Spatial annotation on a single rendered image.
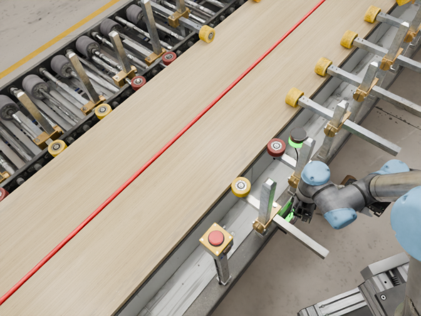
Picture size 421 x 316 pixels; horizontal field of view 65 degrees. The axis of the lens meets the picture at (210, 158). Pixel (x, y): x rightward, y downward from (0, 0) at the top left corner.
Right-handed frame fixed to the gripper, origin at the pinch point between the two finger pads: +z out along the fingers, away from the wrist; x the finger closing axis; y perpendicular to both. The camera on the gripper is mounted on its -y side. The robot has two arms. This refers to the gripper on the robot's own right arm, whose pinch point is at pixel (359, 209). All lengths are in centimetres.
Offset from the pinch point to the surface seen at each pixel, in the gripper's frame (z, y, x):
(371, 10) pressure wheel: -16, -50, 98
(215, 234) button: -41, -27, -54
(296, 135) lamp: -30.7, -31.1, -5.2
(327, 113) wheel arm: -14.1, -32.3, 24.3
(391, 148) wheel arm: -13.6, -2.8, 24.0
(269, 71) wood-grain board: -9, -71, 35
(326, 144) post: -0.8, -26.5, 19.2
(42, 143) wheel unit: -5, -133, -66
